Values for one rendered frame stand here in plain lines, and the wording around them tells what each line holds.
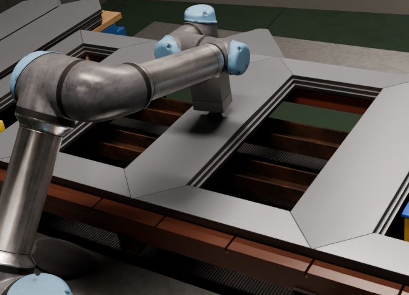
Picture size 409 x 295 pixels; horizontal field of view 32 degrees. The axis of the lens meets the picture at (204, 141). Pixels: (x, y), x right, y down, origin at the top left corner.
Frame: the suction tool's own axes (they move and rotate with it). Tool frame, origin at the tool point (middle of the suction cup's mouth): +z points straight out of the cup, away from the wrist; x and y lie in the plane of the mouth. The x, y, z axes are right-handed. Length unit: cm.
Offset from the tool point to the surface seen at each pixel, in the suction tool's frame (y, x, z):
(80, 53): 64, -34, 1
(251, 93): -4.9, -14.2, -1.0
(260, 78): -4.5, -22.7, -1.0
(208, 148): -4.2, 14.1, -1.0
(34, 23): 93, -50, -1
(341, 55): -18, -60, 9
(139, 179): 7.0, 29.8, -0.9
